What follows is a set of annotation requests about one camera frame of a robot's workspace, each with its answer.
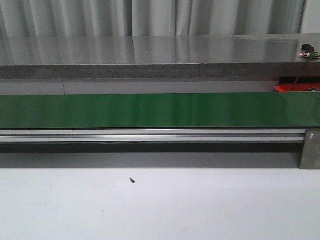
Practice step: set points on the grey stone shelf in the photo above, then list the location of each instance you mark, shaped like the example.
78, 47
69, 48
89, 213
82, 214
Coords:
218, 56

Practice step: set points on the red plastic bin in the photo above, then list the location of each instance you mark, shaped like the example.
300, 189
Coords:
288, 84

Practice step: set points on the green conveyor belt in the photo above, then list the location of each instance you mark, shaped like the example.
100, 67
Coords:
168, 110

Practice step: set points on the small green circuit board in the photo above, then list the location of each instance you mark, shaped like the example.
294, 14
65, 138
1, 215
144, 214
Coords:
308, 52

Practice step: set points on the grey pleated curtain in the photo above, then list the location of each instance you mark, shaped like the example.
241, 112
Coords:
137, 18

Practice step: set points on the aluminium conveyor frame rail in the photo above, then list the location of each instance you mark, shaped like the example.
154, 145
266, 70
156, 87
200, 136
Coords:
153, 135

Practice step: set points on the metal conveyor support bracket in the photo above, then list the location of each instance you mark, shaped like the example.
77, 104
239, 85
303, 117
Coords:
310, 159

